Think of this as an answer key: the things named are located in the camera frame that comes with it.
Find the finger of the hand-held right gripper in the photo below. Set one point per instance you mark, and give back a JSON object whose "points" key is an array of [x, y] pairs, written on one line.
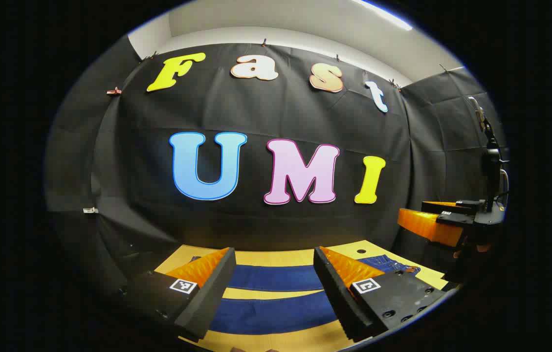
{"points": [[452, 205], [427, 227]]}

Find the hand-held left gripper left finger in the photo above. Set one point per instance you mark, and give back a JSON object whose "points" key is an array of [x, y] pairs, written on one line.
{"points": [[212, 293]]}

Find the blue jeans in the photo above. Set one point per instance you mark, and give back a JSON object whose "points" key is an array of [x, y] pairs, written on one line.
{"points": [[276, 313]]}

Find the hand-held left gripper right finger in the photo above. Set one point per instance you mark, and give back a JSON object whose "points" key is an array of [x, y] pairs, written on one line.
{"points": [[339, 298]]}

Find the small white clip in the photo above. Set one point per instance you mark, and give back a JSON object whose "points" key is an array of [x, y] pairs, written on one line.
{"points": [[90, 210]]}

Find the small red clip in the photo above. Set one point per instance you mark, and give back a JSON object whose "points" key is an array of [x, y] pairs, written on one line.
{"points": [[113, 91]]}

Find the black backdrop cloth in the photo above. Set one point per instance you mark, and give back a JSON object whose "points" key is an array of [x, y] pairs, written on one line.
{"points": [[256, 112]]}

